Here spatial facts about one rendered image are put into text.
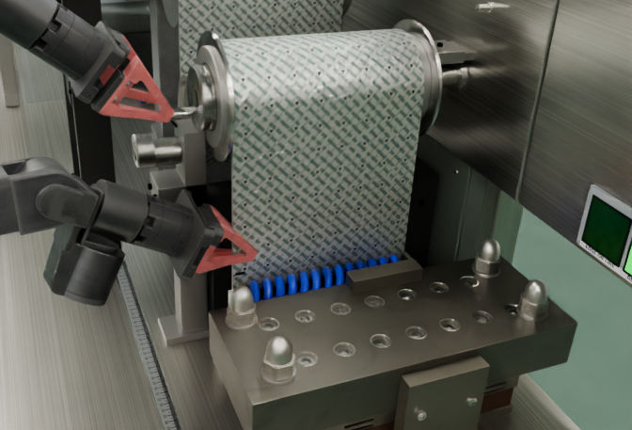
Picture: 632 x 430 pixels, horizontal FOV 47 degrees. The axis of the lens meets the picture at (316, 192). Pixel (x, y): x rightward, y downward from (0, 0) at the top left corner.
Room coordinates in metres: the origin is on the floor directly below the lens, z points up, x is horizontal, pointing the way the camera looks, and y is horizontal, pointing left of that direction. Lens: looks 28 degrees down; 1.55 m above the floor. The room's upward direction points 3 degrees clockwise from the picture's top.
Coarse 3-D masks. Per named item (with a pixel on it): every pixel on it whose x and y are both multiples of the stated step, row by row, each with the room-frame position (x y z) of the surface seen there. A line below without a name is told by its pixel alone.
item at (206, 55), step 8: (416, 40) 0.87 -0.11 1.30; (200, 48) 0.81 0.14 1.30; (208, 48) 0.78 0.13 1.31; (200, 56) 0.81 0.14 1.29; (208, 56) 0.78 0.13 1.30; (424, 56) 0.85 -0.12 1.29; (208, 64) 0.78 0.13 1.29; (216, 64) 0.76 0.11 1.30; (424, 64) 0.85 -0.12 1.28; (216, 72) 0.75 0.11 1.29; (424, 72) 0.84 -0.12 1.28; (216, 80) 0.75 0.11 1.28; (424, 80) 0.84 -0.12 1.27; (216, 88) 0.75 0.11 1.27; (224, 88) 0.74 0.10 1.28; (424, 88) 0.84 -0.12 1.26; (216, 96) 0.75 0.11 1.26; (224, 96) 0.74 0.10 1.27; (424, 96) 0.84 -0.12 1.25; (224, 104) 0.74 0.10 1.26; (424, 104) 0.84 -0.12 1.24; (224, 112) 0.73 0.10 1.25; (424, 112) 0.84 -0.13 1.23; (224, 120) 0.73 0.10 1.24; (216, 128) 0.75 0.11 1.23; (224, 128) 0.74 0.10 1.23; (208, 136) 0.79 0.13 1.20; (216, 136) 0.75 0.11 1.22; (224, 136) 0.74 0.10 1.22; (216, 144) 0.75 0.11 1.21
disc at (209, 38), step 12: (204, 36) 0.81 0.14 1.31; (216, 36) 0.78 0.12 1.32; (216, 48) 0.77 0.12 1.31; (228, 72) 0.74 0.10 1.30; (228, 84) 0.73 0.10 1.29; (228, 96) 0.73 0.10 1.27; (228, 108) 0.73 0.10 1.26; (228, 120) 0.73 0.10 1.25; (228, 132) 0.73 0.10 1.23; (228, 144) 0.73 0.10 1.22; (216, 156) 0.77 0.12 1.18; (228, 156) 0.74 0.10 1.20
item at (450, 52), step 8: (440, 40) 0.93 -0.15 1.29; (440, 48) 0.90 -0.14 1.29; (448, 48) 0.90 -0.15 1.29; (456, 48) 0.90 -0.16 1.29; (464, 48) 0.92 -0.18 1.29; (440, 56) 0.88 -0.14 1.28; (448, 56) 0.88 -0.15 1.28; (456, 56) 0.89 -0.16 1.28; (464, 56) 0.89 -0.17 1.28; (472, 56) 0.90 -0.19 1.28
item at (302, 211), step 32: (256, 160) 0.74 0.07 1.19; (288, 160) 0.76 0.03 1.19; (320, 160) 0.78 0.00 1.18; (352, 160) 0.79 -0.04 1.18; (384, 160) 0.81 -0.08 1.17; (256, 192) 0.74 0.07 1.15; (288, 192) 0.76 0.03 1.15; (320, 192) 0.78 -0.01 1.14; (352, 192) 0.79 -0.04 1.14; (384, 192) 0.81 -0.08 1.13; (256, 224) 0.74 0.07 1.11; (288, 224) 0.76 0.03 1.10; (320, 224) 0.78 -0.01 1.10; (352, 224) 0.80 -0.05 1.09; (384, 224) 0.81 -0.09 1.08; (256, 256) 0.74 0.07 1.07; (288, 256) 0.76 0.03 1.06; (320, 256) 0.78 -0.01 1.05; (352, 256) 0.80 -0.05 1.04; (384, 256) 0.82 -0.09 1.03
